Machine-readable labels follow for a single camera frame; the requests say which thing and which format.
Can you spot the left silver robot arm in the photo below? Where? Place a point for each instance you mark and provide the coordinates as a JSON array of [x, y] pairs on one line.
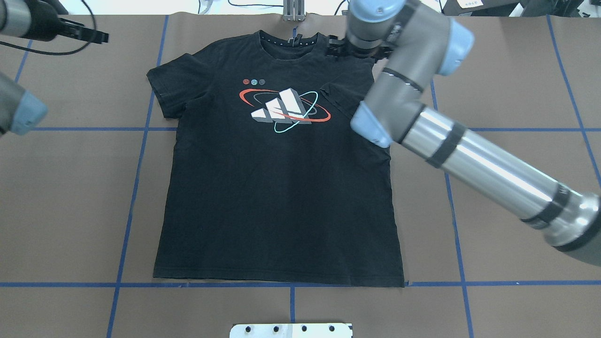
[[37, 20]]

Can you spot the aluminium frame post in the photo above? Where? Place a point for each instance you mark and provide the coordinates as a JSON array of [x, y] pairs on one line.
[[294, 11]]

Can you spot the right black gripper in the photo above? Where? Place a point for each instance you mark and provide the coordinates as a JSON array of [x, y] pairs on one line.
[[336, 48]]

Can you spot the black printed t-shirt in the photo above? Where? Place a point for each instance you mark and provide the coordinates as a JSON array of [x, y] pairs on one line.
[[268, 180]]

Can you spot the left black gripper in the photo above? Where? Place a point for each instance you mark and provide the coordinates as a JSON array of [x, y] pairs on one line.
[[43, 22]]

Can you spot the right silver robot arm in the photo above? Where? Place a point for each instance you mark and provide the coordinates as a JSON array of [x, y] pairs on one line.
[[418, 44]]

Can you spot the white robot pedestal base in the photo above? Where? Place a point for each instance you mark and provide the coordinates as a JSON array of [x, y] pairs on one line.
[[292, 330]]

